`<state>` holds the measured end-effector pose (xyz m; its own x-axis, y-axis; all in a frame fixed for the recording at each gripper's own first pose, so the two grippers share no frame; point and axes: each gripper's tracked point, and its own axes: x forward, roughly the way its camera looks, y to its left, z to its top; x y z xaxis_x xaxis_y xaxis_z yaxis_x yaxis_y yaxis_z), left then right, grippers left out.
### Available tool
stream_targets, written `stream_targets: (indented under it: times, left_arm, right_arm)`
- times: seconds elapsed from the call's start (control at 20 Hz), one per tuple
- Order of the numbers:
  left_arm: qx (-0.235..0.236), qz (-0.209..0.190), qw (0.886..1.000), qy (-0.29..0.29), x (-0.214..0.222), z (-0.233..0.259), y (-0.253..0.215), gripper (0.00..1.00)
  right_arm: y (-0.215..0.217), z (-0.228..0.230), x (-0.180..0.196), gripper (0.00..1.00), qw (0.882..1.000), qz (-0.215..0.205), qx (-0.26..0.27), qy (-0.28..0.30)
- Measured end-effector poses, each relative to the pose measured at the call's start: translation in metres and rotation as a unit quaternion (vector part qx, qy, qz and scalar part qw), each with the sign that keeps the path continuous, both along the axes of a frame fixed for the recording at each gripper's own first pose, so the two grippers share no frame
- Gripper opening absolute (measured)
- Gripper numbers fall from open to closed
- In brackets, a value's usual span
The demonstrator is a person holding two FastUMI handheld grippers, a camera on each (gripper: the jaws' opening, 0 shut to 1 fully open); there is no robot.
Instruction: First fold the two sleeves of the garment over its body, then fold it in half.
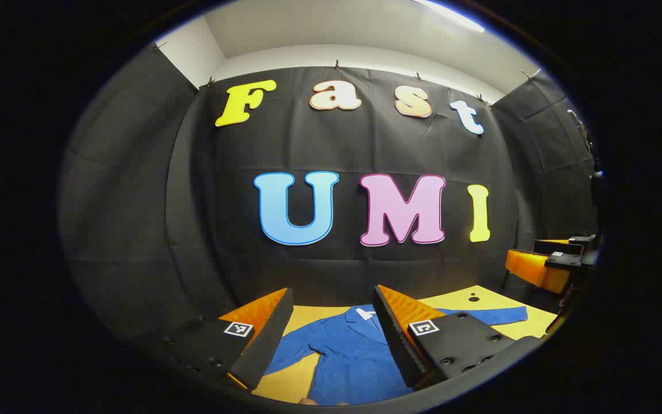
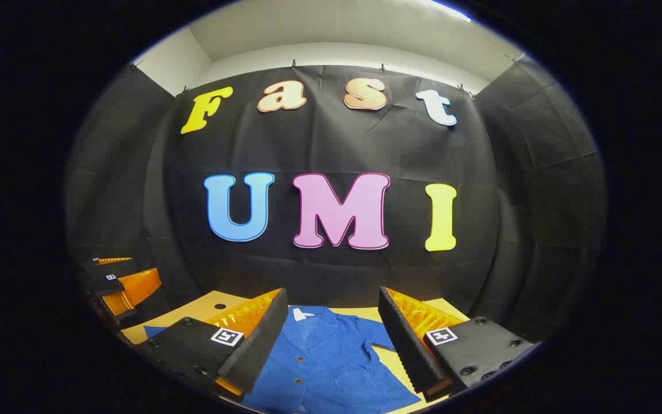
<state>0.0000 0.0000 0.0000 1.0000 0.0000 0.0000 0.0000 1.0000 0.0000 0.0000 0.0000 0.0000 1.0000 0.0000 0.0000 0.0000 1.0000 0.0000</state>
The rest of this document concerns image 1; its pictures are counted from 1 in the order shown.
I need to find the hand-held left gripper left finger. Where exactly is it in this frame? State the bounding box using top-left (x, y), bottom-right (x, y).
top-left (159, 287), bottom-right (294, 392)

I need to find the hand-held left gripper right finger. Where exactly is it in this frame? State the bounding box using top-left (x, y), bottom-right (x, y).
top-left (372, 285), bottom-right (544, 389)

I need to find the blue collared shirt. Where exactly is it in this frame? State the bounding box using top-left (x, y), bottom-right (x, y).
top-left (263, 305), bottom-right (530, 406)

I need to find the black backdrop cloth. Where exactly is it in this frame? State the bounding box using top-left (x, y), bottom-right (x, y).
top-left (58, 43), bottom-right (599, 346)

